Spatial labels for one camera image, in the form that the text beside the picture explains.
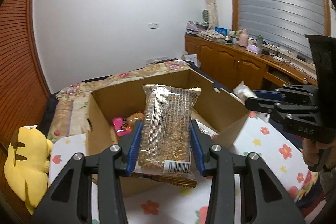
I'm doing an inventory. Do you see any strawberry print white cloth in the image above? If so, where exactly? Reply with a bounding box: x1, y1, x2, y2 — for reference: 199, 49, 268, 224
48, 110, 320, 224

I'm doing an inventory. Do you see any pink snack packet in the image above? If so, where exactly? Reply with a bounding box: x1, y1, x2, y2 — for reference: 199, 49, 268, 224
112, 117, 131, 137

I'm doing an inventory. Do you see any yellow pikachu plush toy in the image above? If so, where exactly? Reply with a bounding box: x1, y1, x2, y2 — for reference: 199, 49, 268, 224
3, 125, 54, 214

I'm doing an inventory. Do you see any clear grain bar packet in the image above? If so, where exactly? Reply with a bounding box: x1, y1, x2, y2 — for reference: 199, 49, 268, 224
133, 84, 201, 188

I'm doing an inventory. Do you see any grey window blind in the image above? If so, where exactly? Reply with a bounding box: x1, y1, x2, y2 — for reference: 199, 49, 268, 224
232, 0, 329, 59

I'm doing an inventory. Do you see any folded patterned cloth pile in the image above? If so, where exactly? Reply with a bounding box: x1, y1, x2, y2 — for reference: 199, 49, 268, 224
198, 29, 226, 42

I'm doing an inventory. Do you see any white wall switch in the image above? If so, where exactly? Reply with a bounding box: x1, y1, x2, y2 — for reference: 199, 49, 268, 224
148, 23, 159, 30

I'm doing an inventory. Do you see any small white desk fan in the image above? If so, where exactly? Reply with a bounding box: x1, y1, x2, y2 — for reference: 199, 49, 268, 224
202, 9, 209, 24

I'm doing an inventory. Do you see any bronze foil snack packet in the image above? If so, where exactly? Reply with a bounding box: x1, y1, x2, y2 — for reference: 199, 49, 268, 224
126, 112, 144, 127

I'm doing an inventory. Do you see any person's right hand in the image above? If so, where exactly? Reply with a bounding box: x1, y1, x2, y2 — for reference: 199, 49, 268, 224
302, 139, 335, 169

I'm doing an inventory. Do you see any chicken feet snack packet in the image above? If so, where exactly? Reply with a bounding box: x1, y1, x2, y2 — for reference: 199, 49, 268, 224
191, 110, 218, 137

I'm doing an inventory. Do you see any white translucent snack packet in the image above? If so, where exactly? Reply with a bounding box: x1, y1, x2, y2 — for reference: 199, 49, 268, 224
233, 81, 270, 123

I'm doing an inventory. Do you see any pink thermos bottle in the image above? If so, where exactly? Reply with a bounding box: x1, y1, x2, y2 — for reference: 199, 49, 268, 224
238, 29, 249, 48

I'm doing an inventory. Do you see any pink tissue box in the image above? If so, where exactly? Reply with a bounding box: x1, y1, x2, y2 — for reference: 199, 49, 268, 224
246, 44, 260, 54

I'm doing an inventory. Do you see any wooden slatted wardrobe door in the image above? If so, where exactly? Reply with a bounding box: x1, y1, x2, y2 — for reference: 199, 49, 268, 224
1, 0, 50, 150

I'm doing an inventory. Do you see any blue box on cabinet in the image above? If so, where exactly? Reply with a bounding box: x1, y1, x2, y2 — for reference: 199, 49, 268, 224
215, 27, 228, 36

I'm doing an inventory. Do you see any white power strip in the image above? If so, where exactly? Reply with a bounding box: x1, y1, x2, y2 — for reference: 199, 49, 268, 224
272, 55, 289, 63

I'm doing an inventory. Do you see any wooden sideboard cabinet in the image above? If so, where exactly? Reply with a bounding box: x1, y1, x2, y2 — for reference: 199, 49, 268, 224
185, 35, 317, 90

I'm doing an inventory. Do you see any wall socket strip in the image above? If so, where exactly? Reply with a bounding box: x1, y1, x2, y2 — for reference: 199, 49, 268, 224
146, 57, 169, 65

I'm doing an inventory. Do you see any brown cardboard box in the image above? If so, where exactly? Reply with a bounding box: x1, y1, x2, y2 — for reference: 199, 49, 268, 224
86, 69, 248, 197

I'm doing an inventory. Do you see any clear green-lid bottle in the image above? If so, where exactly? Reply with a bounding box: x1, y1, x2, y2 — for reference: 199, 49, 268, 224
256, 35, 263, 51

